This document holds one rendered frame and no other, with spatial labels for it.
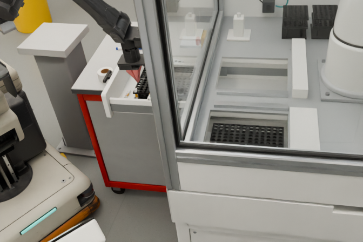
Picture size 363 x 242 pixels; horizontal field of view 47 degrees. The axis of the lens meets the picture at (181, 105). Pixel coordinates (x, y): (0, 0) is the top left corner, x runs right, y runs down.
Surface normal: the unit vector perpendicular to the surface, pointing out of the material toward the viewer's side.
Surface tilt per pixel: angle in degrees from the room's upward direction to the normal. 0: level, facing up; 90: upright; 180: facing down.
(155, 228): 0
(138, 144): 90
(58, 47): 0
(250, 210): 90
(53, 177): 0
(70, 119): 90
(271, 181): 90
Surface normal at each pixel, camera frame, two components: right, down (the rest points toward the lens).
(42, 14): 0.79, 0.36
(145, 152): -0.19, 0.63
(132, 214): -0.09, -0.77
